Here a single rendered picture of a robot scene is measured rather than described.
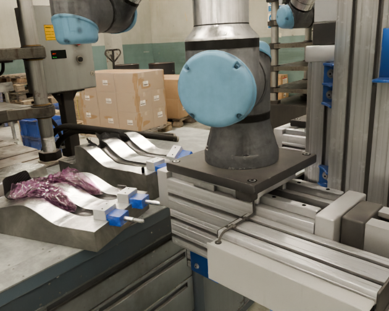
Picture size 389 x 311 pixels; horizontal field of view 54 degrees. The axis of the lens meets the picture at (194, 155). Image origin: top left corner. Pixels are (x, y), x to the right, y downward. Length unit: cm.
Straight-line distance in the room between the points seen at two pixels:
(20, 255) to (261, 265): 64
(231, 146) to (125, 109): 461
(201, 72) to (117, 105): 487
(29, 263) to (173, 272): 56
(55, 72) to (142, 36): 839
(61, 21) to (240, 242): 47
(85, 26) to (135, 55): 941
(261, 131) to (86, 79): 145
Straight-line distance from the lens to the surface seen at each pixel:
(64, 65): 200
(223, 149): 72
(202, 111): 57
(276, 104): 532
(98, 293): 117
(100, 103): 567
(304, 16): 136
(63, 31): 70
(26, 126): 532
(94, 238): 95
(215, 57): 55
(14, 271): 98
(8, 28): 841
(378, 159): 79
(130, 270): 122
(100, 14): 74
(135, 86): 511
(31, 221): 107
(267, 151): 73
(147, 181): 118
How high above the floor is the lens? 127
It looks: 17 degrees down
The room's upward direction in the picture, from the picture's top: 3 degrees counter-clockwise
